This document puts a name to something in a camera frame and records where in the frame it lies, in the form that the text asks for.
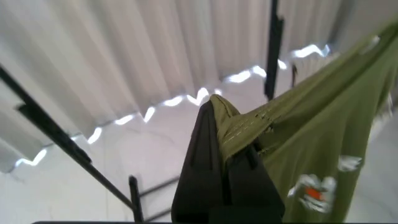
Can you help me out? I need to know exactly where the black clothes rack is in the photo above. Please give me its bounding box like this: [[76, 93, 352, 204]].
[[0, 0, 285, 223]]

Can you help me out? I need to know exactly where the green long-sleeved shirt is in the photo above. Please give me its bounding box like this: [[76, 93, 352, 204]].
[[208, 21, 398, 224]]

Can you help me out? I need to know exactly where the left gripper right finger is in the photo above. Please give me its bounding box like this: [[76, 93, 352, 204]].
[[224, 144, 285, 223]]

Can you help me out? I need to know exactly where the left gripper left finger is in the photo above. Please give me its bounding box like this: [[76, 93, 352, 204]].
[[170, 101, 225, 223]]

